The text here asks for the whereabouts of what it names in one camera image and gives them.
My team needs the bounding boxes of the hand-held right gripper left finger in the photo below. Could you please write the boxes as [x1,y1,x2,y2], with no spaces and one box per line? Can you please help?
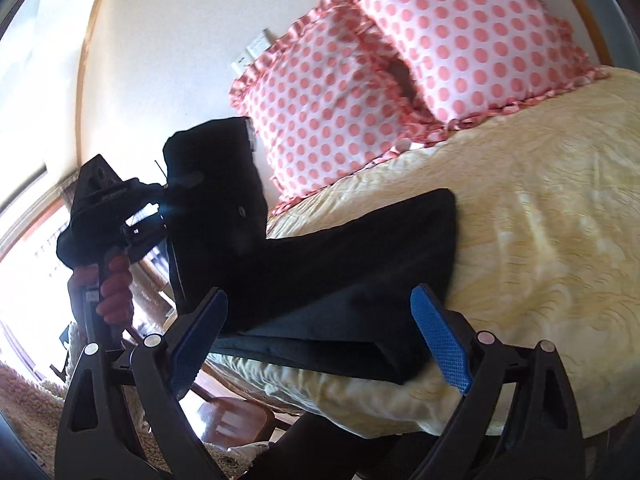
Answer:
[56,287,228,480]

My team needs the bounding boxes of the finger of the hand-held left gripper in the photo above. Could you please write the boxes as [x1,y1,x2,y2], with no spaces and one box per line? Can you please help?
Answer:
[124,176,172,202]
[122,212,169,257]

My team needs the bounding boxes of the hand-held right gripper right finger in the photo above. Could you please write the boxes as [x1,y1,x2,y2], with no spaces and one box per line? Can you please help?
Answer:
[410,284,583,480]

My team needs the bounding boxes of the black pants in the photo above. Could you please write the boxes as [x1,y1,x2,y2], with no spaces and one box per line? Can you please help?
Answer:
[162,116,460,387]

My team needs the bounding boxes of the person's left hand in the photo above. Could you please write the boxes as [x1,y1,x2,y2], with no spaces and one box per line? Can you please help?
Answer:
[67,252,136,328]

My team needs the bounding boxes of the wooden chair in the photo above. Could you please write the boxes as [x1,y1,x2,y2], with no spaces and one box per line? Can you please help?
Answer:
[197,392,278,448]

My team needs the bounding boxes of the window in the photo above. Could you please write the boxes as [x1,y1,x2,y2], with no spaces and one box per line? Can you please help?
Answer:
[0,170,81,366]

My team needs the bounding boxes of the yellow patterned bedspread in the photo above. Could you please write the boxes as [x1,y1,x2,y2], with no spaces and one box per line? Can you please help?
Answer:
[207,65,640,453]

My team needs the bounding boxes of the person's legs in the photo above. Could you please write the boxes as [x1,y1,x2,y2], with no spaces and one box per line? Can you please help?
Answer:
[280,404,506,480]

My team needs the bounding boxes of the pink polka dot pillow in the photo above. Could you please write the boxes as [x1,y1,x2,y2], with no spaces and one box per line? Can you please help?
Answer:
[229,2,441,211]
[357,0,611,133]

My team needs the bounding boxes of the wooden wall trim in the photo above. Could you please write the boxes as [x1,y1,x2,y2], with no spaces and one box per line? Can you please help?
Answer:
[545,0,615,67]
[75,0,122,173]

